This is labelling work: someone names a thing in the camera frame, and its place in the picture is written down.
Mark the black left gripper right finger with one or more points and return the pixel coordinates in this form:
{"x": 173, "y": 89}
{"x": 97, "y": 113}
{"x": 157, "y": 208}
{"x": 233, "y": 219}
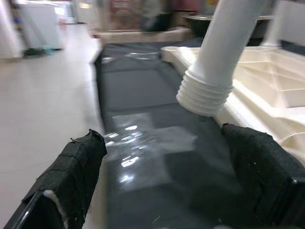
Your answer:
{"x": 267, "y": 171}

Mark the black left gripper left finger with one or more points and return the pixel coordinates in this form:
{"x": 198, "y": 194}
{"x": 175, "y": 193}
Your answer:
{"x": 71, "y": 171}

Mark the white plastic table leg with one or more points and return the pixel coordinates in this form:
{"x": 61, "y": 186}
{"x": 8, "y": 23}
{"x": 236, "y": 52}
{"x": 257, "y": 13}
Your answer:
{"x": 221, "y": 47}
{"x": 271, "y": 28}

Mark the clear tape patch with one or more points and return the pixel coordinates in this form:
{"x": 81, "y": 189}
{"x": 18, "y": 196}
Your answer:
{"x": 147, "y": 143}
{"x": 128, "y": 56}

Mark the white plastic table top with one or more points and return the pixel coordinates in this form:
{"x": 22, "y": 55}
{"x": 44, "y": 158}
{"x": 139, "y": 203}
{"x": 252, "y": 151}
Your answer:
{"x": 262, "y": 71}

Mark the black tablecloth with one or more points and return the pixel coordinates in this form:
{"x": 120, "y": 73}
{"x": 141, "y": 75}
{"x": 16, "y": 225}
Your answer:
{"x": 138, "y": 90}

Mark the white cabinet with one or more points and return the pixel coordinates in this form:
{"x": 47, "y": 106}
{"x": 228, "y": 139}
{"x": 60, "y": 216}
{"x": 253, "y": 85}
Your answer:
{"x": 40, "y": 26}

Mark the grey stone ledge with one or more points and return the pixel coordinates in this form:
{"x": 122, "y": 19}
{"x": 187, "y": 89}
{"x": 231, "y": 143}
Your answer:
{"x": 143, "y": 35}

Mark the black wok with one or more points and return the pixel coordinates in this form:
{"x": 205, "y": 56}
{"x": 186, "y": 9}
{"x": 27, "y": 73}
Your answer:
{"x": 197, "y": 25}

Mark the dark bag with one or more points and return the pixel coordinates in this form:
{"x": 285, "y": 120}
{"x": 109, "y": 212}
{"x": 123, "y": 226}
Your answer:
{"x": 159, "y": 19}

